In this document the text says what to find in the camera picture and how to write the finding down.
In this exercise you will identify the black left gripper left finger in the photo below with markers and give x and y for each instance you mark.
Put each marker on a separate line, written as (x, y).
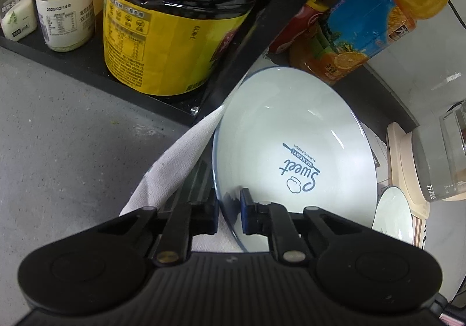
(104, 267)

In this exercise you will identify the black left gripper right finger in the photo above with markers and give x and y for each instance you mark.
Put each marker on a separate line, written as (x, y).
(357, 267)

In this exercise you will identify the white plate with Sweet print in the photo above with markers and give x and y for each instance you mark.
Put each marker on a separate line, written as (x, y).
(291, 139)

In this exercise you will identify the small white plate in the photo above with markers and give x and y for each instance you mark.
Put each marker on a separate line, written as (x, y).
(393, 215)

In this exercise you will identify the patterned table cloth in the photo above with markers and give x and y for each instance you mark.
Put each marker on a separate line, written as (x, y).
(168, 173)

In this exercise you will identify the cream kettle base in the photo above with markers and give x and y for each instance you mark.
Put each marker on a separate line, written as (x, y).
(403, 173)

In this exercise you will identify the glass kettle with cream lid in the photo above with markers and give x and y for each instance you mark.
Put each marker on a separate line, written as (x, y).
(439, 155)

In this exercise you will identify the black shelf rack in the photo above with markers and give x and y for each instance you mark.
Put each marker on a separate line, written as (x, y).
(264, 22)

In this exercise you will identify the large soy sauce bottle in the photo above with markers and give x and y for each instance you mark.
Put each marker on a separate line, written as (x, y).
(168, 47)

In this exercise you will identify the orange juice bottle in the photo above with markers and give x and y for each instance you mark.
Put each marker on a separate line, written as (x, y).
(353, 31)

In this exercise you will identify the red drink can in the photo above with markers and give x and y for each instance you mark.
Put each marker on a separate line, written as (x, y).
(308, 14)

